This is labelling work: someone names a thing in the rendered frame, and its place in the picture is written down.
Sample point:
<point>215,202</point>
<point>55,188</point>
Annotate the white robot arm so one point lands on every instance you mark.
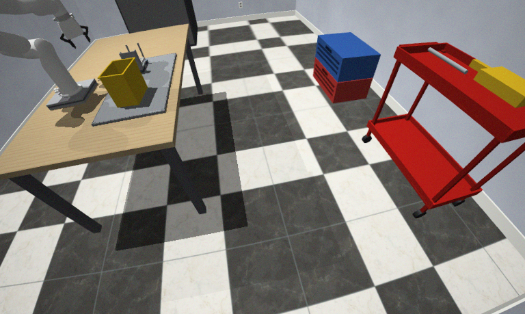
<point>39,48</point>

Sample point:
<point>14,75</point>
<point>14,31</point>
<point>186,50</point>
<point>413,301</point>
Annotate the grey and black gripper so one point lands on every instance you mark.
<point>71,29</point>

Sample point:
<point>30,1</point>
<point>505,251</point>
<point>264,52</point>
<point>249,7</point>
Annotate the yellow open-top bin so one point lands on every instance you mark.
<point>128,87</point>

